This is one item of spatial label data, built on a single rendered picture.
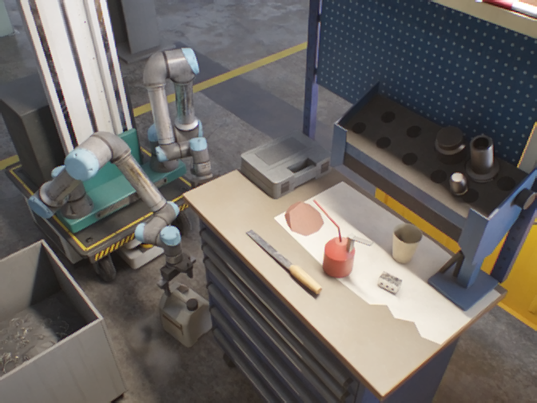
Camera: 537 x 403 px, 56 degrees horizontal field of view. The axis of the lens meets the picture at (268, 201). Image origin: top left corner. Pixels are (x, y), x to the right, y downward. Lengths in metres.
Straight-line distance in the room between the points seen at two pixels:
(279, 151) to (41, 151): 1.31
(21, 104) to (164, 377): 1.40
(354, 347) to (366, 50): 0.83
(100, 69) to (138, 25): 2.39
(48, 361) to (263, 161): 0.99
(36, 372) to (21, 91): 1.38
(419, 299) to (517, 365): 1.24
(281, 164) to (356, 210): 0.29
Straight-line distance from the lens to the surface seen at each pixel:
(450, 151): 1.31
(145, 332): 2.55
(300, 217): 1.58
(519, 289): 2.51
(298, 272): 1.42
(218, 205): 1.66
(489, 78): 1.33
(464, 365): 2.55
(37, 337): 2.27
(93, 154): 1.98
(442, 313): 1.44
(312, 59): 1.73
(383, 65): 1.52
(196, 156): 2.31
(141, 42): 4.93
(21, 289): 2.39
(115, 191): 2.61
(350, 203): 1.68
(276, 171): 1.68
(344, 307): 1.39
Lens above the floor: 2.05
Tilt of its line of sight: 41 degrees down
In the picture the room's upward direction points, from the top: straight up
